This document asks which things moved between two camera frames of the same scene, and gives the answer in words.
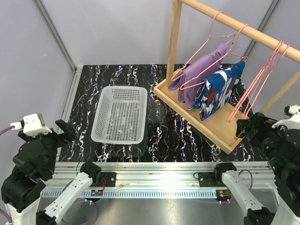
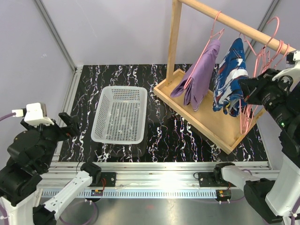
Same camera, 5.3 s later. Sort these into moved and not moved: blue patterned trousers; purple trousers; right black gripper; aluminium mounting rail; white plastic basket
Moved: blue patterned trousers; purple trousers; right black gripper
Not moved: aluminium mounting rail; white plastic basket
